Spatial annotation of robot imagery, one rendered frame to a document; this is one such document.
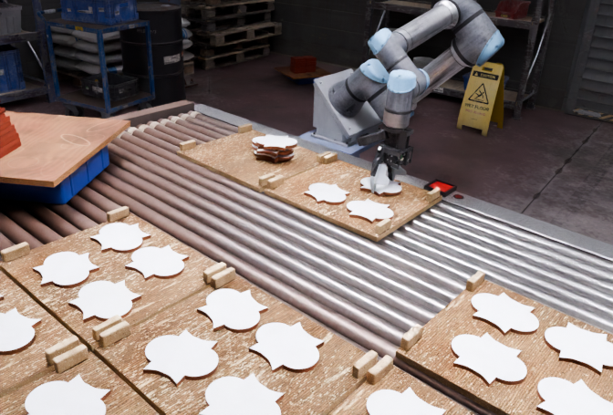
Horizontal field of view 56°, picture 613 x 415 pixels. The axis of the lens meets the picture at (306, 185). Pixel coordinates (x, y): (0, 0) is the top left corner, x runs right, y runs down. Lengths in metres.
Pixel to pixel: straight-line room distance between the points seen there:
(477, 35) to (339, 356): 1.22
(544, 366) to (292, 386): 0.47
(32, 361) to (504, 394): 0.84
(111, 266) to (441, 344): 0.75
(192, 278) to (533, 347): 0.73
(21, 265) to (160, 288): 0.34
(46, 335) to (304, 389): 0.51
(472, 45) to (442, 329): 1.07
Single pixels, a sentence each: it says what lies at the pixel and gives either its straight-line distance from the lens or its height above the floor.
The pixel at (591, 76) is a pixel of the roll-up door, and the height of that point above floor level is 0.41.
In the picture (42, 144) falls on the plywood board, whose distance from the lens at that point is 1.88.
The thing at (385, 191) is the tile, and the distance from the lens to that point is 1.73.
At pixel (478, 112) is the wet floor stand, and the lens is 5.32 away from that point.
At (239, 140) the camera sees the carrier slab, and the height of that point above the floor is 0.94.
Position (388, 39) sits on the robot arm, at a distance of 1.73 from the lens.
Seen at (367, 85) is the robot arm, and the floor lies 1.12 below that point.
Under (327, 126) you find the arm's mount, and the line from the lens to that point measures 2.30.
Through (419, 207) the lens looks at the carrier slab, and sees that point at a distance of 1.69.
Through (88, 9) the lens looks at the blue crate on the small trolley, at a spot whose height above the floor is 0.96.
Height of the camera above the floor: 1.68
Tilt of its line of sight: 25 degrees down
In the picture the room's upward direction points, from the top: 2 degrees clockwise
